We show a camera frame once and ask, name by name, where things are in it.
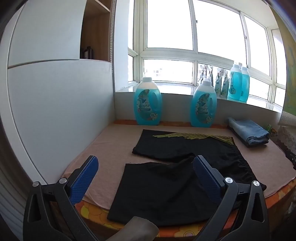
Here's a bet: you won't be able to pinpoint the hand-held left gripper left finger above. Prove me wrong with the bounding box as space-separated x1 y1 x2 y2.
23 155 100 241

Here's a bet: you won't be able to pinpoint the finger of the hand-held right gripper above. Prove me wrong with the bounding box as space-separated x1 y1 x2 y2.
285 148 296 171

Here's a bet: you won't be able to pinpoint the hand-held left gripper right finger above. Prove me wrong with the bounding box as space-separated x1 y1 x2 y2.
192 155 270 241

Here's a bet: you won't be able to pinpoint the black pants with yellow stripes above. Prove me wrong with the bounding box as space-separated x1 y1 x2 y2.
107 129 266 227

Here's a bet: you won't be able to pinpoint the white lace cloth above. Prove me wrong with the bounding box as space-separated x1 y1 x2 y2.
277 111 296 154

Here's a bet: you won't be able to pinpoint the folded light blue jeans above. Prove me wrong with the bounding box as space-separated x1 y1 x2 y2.
227 117 270 147

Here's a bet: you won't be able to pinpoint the blue detergent bottle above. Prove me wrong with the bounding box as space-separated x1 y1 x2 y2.
227 64 243 101
134 77 162 126
239 66 250 103
190 76 217 128

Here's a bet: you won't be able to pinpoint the white cabinet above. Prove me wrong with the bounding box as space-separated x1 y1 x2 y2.
0 0 116 186

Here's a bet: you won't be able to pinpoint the white windowsill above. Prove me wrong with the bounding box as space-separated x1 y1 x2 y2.
116 81 285 112

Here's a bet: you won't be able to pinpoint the wooden shelf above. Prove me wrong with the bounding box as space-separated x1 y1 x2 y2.
80 0 113 62

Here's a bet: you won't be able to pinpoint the white framed window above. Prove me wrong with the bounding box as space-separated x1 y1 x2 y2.
128 0 287 109

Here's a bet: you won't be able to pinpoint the white bead cord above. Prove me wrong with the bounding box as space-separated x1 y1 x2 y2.
110 0 115 73

